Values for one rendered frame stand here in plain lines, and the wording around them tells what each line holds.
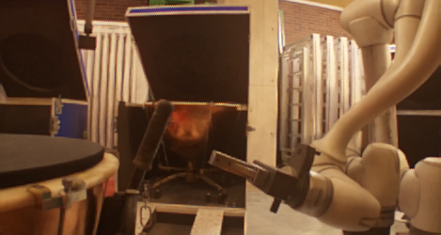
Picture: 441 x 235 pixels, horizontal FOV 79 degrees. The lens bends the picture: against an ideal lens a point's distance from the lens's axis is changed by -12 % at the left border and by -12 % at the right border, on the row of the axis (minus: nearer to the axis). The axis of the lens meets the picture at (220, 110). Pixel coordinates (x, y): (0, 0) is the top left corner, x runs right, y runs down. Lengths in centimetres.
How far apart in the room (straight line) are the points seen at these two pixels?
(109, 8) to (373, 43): 492
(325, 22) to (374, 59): 566
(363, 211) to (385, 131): 48
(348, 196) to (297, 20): 583
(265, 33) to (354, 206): 310
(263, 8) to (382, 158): 307
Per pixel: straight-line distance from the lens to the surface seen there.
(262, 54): 354
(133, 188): 57
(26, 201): 38
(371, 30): 108
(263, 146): 350
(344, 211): 66
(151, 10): 260
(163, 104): 55
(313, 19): 658
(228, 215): 231
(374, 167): 80
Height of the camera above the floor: 88
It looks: 1 degrees up
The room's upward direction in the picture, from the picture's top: 1 degrees clockwise
